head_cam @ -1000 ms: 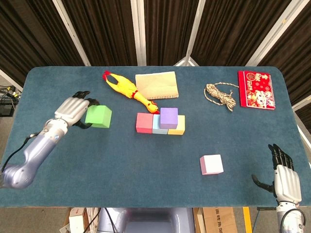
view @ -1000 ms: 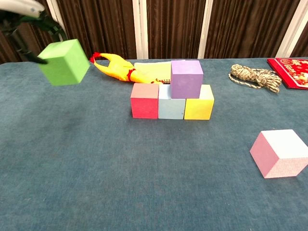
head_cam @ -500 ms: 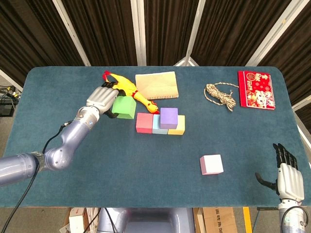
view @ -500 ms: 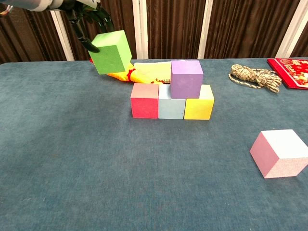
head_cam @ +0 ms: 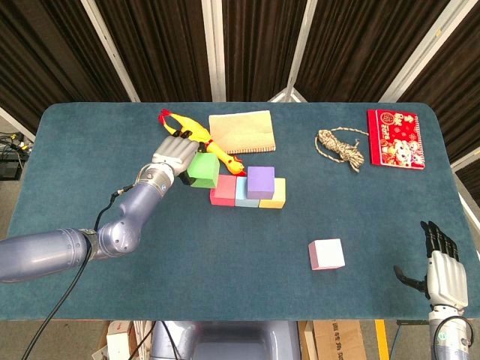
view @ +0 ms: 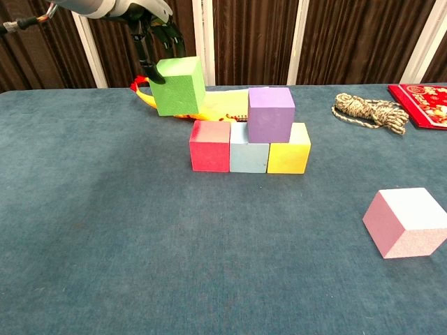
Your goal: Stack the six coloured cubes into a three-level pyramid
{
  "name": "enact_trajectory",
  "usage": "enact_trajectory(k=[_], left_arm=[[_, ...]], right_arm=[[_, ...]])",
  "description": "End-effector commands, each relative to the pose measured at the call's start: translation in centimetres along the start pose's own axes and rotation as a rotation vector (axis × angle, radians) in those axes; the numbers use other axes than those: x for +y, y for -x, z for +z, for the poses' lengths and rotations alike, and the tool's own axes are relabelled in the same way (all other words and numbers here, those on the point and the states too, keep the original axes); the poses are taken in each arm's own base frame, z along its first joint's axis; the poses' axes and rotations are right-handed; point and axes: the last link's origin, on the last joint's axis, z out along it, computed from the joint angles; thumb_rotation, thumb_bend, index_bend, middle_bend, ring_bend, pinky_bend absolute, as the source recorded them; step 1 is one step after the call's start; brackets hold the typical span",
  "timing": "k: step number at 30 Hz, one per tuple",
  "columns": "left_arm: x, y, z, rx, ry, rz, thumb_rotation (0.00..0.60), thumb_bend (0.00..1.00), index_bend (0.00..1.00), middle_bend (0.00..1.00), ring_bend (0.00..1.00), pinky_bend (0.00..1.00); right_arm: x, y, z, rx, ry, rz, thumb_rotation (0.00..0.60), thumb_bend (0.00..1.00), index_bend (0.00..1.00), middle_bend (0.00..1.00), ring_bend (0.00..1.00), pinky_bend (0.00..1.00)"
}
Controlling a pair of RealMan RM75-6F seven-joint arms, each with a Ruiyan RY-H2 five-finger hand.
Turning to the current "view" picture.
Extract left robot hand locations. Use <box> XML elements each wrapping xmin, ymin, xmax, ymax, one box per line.
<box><xmin>110</xmin><ymin>0</ymin><xmax>188</xmax><ymax>84</ymax></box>

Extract green foam cube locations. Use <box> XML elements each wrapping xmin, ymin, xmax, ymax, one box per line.
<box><xmin>149</xmin><ymin>56</ymin><xmax>207</xmax><ymax>117</ymax></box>

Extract red foam cube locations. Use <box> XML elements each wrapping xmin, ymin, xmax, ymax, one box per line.
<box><xmin>189</xmin><ymin>120</ymin><xmax>231</xmax><ymax>173</ymax></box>

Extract purple foam cube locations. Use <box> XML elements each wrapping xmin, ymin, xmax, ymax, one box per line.
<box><xmin>247</xmin><ymin>87</ymin><xmax>296</xmax><ymax>144</ymax></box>

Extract yellow foam cube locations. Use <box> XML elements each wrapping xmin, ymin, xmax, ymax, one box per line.
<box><xmin>267</xmin><ymin>121</ymin><xmax>312</xmax><ymax>174</ymax></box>

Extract pink foam cube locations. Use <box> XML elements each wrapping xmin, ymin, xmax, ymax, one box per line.
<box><xmin>362</xmin><ymin>187</ymin><xmax>447</xmax><ymax>260</ymax></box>

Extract yellow rubber chicken toy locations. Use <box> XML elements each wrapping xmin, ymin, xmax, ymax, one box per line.
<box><xmin>131</xmin><ymin>75</ymin><xmax>245</xmax><ymax>124</ymax></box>

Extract yellow spiral notebook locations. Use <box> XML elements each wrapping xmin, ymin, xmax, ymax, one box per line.
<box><xmin>195</xmin><ymin>87</ymin><xmax>270</xmax><ymax>123</ymax></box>

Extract light blue foam cube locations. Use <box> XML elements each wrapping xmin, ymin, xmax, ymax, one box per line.
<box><xmin>229</xmin><ymin>121</ymin><xmax>271</xmax><ymax>174</ymax></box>

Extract teal felt table cloth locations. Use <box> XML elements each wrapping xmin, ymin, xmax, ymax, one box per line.
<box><xmin>0</xmin><ymin>83</ymin><xmax>447</xmax><ymax>335</ymax></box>

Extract red festive spiral calendar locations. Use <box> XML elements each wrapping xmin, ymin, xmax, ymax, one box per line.
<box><xmin>387</xmin><ymin>83</ymin><xmax>447</xmax><ymax>131</ymax></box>

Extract white frame post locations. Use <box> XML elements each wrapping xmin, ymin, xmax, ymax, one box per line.
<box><xmin>286</xmin><ymin>0</ymin><xmax>311</xmax><ymax>86</ymax></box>
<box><xmin>191</xmin><ymin>0</ymin><xmax>217</xmax><ymax>87</ymax></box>
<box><xmin>401</xmin><ymin>0</ymin><xmax>440</xmax><ymax>84</ymax></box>
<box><xmin>71</xmin><ymin>10</ymin><xmax>108</xmax><ymax>89</ymax></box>

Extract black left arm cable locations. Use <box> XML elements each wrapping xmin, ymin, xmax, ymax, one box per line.
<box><xmin>0</xmin><ymin>1</ymin><xmax>59</xmax><ymax>36</ymax></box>

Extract coiled beige rope bundle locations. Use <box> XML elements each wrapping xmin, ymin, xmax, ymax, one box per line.
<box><xmin>330</xmin><ymin>92</ymin><xmax>410</xmax><ymax>136</ymax></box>

